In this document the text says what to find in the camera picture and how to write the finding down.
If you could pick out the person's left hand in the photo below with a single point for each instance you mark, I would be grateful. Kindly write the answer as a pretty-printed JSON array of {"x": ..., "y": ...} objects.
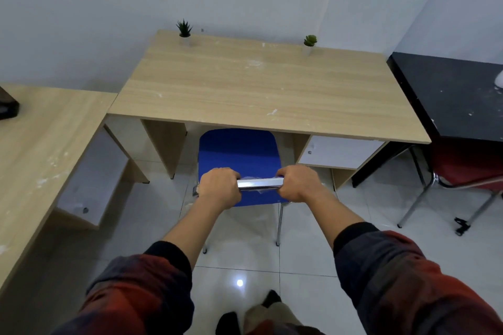
[{"x": 220, "y": 189}]

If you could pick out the person's right hand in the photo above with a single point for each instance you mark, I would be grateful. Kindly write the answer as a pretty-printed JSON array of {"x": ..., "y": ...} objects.
[{"x": 302, "y": 185}]

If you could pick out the blue chair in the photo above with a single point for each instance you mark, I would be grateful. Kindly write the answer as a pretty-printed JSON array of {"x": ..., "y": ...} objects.
[{"x": 239, "y": 150}]

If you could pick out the red chair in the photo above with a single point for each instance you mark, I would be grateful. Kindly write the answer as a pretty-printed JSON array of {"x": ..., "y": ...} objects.
[{"x": 463, "y": 166}]

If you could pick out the person's right forearm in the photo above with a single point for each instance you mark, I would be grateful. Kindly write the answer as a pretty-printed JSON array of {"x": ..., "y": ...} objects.
[{"x": 334, "y": 217}]

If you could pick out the person's left forearm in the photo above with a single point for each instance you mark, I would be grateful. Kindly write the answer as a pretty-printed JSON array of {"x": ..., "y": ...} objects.
[{"x": 192, "y": 232}]

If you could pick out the person's right foot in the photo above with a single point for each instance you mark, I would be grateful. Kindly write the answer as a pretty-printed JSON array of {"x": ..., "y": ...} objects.
[{"x": 272, "y": 298}]

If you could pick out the person's foot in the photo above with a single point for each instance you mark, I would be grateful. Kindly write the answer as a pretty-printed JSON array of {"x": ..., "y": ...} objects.
[
  {"x": 228, "y": 325},
  {"x": 272, "y": 298}
]

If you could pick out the person's right leg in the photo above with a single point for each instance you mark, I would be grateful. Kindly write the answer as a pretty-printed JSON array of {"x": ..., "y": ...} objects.
[{"x": 267, "y": 315}]

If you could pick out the person's left foot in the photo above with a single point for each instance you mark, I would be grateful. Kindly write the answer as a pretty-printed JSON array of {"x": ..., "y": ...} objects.
[{"x": 228, "y": 325}]

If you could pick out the person's plaid shirt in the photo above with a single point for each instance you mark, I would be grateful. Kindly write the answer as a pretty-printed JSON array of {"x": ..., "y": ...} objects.
[{"x": 283, "y": 330}]

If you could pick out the wooden table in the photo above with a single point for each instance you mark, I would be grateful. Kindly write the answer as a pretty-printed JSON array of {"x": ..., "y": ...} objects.
[
  {"x": 255, "y": 83},
  {"x": 39, "y": 142}
]

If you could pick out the tiny green plant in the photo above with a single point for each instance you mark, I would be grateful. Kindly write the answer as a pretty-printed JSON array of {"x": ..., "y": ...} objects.
[{"x": 310, "y": 40}]

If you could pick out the small spiky succulent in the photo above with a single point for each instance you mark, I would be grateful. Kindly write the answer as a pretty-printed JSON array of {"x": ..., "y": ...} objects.
[{"x": 184, "y": 28}]

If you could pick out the black table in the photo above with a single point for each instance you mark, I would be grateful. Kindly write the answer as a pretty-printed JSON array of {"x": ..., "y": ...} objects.
[{"x": 452, "y": 99}]

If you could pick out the green plant in white pot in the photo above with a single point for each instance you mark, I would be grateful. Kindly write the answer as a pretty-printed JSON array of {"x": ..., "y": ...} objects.
[{"x": 500, "y": 80}]

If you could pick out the black pen holder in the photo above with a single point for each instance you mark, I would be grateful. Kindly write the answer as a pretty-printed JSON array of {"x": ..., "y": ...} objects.
[{"x": 8, "y": 107}]

